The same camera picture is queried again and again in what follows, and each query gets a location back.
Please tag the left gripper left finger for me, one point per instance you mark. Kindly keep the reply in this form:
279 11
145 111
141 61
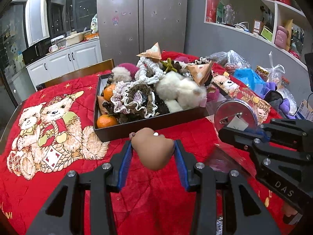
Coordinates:
63 211

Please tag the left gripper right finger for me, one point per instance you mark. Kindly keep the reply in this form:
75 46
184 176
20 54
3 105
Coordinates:
243 212

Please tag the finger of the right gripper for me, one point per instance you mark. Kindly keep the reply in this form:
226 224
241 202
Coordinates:
293 133
249 141

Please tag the clear plastic packaged badge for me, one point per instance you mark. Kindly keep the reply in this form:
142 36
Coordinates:
235 114

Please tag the orange mandarin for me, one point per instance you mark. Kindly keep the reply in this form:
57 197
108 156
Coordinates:
106 121
108 92

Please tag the brown capybara plush toy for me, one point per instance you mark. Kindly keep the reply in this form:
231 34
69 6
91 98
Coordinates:
154 150

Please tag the white lace scrunchie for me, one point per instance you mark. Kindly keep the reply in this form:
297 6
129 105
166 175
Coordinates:
149 71

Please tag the brown triangular paper packet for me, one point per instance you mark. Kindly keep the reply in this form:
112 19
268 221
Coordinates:
200 72

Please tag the blue plastic bag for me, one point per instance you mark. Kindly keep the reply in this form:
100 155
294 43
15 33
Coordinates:
251 79

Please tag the black shallow tray box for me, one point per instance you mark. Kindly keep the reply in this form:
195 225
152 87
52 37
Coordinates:
150 119

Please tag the white fluffy plush toy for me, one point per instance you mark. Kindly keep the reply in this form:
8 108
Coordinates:
180 93

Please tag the red teddy bear blanket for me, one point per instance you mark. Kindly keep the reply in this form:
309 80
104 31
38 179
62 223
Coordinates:
52 135

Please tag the clear plastic bag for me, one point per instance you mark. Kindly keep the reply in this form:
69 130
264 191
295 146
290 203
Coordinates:
230 60

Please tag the pink ruffled scrunchie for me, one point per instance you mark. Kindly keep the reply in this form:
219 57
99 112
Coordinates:
134 98

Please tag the olive green bow clip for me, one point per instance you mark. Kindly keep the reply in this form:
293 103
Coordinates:
170 65

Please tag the orange mandarin in box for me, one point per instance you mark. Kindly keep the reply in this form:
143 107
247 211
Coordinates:
108 92

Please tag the beige fluffy plush ball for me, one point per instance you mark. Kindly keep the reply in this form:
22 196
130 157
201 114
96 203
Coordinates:
121 74

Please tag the magenta fluffy plush item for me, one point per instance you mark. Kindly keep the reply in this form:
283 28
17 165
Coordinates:
130 67

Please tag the wooden chair back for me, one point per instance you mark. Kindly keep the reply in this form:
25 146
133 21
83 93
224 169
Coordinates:
90 70

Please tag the white kitchen cabinet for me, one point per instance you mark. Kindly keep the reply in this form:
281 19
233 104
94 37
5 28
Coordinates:
65 61

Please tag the red gift box on shelf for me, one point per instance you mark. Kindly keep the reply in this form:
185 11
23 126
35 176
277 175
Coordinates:
211 8

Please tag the white mug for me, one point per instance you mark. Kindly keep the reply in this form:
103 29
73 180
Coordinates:
53 48

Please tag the cream plastic basin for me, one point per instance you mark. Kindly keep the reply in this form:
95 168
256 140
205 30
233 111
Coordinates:
74 38

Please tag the black microwave oven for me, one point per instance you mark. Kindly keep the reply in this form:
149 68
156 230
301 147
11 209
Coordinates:
36 51

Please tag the silver double door refrigerator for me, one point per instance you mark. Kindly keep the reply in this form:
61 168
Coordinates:
130 27

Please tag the white wall shelf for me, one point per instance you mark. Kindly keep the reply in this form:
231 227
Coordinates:
277 23

